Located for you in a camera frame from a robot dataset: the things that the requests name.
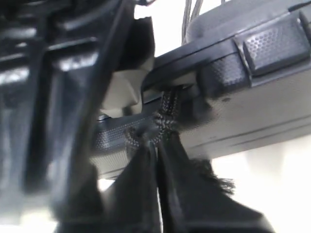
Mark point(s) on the black plastic carry case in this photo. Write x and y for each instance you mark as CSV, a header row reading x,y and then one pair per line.
x,y
247,70

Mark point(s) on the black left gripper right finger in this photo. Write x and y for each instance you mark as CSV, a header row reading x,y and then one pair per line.
x,y
190,204

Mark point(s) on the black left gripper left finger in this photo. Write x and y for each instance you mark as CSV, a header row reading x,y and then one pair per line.
x,y
128,205

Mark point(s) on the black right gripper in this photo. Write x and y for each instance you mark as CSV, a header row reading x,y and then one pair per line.
x,y
57,62

